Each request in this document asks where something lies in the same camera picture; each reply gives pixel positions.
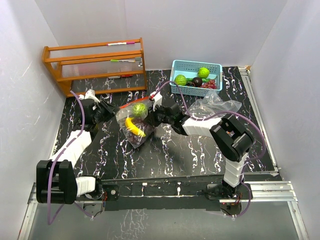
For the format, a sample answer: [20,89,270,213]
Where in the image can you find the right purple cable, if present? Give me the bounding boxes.
[149,81,267,218]

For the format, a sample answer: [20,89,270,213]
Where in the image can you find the green bumpy fake fruit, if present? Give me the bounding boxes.
[197,67,210,79]

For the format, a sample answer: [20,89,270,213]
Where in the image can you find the green white marker pen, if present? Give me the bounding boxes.
[110,59,136,63]

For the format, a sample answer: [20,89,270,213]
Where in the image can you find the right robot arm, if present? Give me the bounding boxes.
[144,103,254,199]

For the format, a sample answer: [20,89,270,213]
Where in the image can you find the pink white marker pen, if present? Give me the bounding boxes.
[106,41,136,47]

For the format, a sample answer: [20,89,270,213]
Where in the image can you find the zip bag red seal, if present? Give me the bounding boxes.
[188,90,242,119]

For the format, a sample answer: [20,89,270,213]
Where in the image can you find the dark purple fake grapes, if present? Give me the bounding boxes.
[124,117,155,148]

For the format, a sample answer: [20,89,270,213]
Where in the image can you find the green fake chili pepper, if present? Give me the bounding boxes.
[186,78,214,83]

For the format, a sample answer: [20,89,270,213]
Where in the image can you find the light blue plastic basket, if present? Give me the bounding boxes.
[170,60,223,97]

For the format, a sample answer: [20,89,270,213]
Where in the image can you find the zip bag with grapes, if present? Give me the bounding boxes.
[115,97,155,149]

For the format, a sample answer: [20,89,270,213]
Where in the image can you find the aluminium frame rail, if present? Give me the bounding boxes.
[19,176,309,240]

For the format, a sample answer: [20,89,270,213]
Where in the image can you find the wooden shelf rack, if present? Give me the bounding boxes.
[41,37,148,98]

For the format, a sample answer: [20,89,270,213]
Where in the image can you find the green bumpy fruit bag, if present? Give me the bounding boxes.
[132,103,148,117]

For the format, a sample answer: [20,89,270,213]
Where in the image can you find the dark red fake fruit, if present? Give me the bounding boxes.
[192,77,203,88]

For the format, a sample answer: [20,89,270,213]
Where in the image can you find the black base crossbar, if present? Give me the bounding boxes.
[78,174,253,211]

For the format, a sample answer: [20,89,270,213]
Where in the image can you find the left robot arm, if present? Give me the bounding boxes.
[36,99,120,205]

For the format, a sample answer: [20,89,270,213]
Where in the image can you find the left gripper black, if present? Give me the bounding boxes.
[92,98,120,124]

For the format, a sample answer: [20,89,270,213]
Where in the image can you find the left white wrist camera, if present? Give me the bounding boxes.
[84,89,100,103]

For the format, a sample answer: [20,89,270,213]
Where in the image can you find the yellow fake banana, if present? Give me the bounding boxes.
[124,117,146,137]

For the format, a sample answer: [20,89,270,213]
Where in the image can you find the red fake grape bunch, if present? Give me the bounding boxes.
[201,79,217,90]

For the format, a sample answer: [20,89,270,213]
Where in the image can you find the red black item on shelf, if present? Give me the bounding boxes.
[109,74,133,79]

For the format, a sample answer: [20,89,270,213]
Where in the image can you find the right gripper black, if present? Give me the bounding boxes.
[143,103,173,128]

